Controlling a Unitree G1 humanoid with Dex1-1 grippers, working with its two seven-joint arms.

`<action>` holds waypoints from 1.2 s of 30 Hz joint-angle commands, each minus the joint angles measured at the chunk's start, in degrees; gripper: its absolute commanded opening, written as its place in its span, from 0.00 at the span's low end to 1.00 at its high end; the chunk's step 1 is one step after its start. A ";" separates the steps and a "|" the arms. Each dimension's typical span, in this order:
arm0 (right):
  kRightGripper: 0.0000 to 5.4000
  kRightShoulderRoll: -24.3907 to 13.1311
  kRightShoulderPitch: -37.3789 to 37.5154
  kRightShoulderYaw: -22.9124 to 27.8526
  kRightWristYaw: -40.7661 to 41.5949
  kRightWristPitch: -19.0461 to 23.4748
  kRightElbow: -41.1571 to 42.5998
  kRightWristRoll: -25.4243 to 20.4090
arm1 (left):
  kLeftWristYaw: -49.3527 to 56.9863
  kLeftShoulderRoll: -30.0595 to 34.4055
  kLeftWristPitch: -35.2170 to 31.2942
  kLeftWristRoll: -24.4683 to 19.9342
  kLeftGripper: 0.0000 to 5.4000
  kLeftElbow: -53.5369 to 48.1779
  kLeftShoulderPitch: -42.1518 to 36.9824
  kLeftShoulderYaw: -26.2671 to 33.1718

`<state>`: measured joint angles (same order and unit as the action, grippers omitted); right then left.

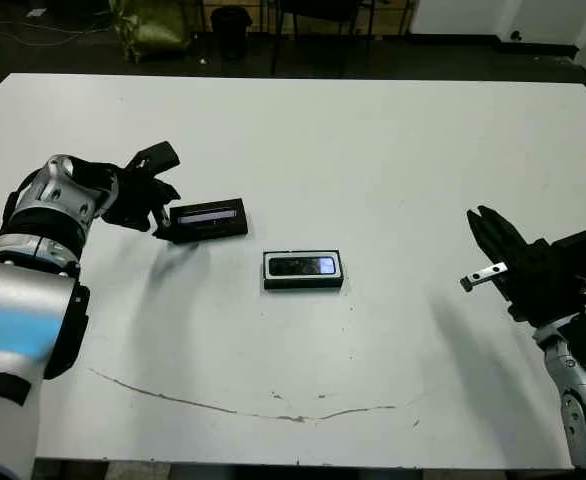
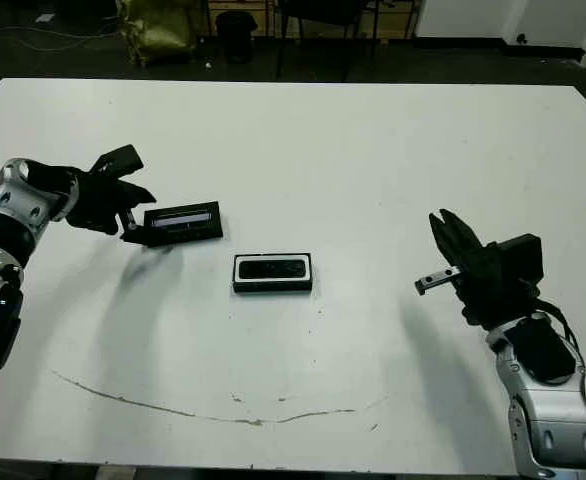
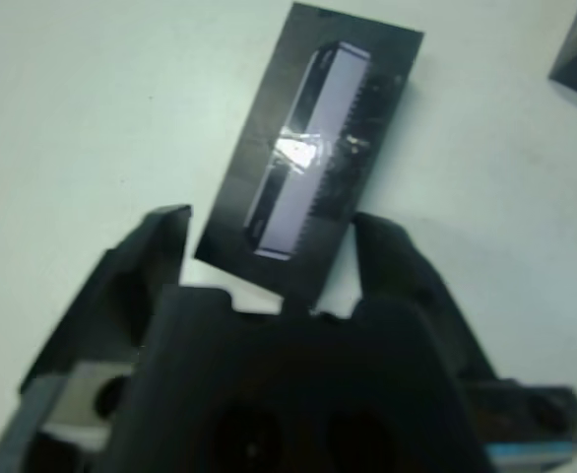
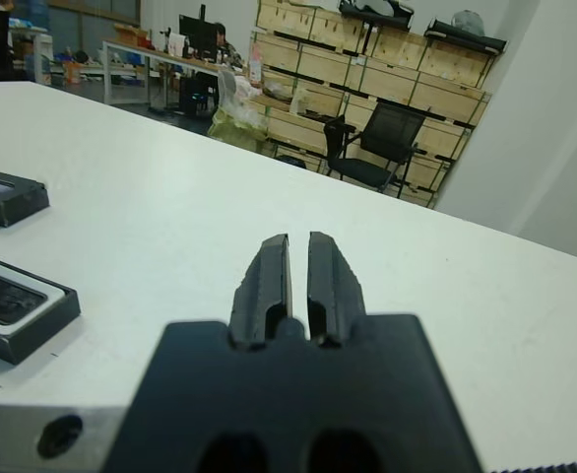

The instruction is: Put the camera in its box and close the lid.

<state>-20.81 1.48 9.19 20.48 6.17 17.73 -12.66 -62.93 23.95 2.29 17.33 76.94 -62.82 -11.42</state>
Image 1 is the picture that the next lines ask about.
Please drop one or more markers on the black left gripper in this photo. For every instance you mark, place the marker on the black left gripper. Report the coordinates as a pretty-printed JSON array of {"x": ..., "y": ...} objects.
[{"x": 133, "y": 200}]

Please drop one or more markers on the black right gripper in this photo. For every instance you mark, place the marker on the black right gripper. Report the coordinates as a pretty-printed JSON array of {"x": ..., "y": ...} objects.
[{"x": 538, "y": 290}]

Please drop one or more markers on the black printed box lid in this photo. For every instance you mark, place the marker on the black printed box lid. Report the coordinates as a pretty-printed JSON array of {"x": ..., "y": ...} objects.
[{"x": 213, "y": 231}]

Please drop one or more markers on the black smartphone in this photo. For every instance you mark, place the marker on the black smartphone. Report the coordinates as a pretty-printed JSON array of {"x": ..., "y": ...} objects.
[{"x": 298, "y": 265}]

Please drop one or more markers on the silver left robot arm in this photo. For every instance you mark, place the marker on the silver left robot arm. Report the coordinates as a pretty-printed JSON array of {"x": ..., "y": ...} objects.
[{"x": 18, "y": 310}]

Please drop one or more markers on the black box with white insert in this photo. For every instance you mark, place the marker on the black box with white insert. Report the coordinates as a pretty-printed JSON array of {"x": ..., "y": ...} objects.
[{"x": 303, "y": 285}]

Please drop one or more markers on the crumpled yellowish plastic bag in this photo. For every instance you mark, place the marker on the crumpled yellowish plastic bag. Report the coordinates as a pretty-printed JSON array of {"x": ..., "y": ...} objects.
[{"x": 150, "y": 30}]

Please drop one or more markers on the black bin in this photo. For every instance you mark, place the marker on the black bin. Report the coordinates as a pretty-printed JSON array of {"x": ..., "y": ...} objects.
[{"x": 231, "y": 32}]

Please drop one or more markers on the white paper sheet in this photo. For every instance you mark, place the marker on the white paper sheet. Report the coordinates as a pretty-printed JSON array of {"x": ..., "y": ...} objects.
[{"x": 36, "y": 13}]

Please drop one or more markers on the black mesh office chair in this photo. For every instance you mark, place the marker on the black mesh office chair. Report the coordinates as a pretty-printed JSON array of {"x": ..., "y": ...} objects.
[{"x": 323, "y": 7}]

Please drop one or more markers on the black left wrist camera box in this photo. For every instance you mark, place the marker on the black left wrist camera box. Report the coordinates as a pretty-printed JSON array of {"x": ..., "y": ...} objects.
[{"x": 155, "y": 156}]

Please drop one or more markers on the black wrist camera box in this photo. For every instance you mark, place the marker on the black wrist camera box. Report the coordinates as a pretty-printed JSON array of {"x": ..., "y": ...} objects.
[
  {"x": 578, "y": 255},
  {"x": 155, "y": 156}
]

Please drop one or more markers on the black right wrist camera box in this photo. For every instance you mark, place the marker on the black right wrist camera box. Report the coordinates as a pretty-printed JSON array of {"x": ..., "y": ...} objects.
[{"x": 578, "y": 255}]

